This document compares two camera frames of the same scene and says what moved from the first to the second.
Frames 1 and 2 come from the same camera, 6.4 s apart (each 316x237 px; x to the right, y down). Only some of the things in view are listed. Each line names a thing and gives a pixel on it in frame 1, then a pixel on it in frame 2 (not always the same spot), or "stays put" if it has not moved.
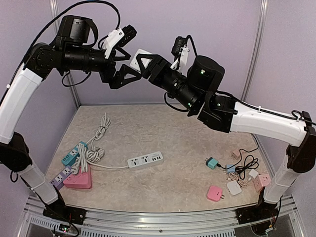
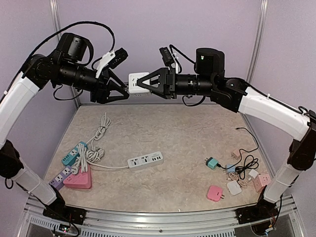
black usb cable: x=218 y=165 stays put
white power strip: x=145 y=161 stays put
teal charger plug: x=212 y=163 stays put
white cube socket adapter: x=135 y=63 to x=133 y=88
